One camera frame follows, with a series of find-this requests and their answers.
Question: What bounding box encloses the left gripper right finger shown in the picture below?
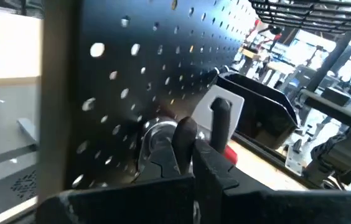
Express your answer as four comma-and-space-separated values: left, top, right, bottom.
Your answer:
192, 139, 273, 224

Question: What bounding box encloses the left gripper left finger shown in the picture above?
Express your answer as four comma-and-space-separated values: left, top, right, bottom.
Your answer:
134, 141, 182, 183

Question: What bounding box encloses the black-handled ratchet wrench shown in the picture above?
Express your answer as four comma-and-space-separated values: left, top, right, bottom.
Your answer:
136, 116, 179, 175

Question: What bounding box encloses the red T-handle hex key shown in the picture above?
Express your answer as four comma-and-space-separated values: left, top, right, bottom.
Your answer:
223, 144, 238, 165

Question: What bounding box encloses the black pegboard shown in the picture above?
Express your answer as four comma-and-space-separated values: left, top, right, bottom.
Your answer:
38, 0, 257, 200

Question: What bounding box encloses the wide black pegboard bin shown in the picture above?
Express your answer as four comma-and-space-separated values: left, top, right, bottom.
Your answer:
214, 71, 301, 150

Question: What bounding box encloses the light wooden desk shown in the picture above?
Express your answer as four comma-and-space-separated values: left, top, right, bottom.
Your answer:
0, 7, 44, 147

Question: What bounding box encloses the black aluminium table frame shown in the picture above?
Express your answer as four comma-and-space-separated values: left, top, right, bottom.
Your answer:
231, 132, 319, 189

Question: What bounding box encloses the black wire basket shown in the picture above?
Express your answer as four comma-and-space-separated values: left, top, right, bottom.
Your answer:
248, 0, 351, 34

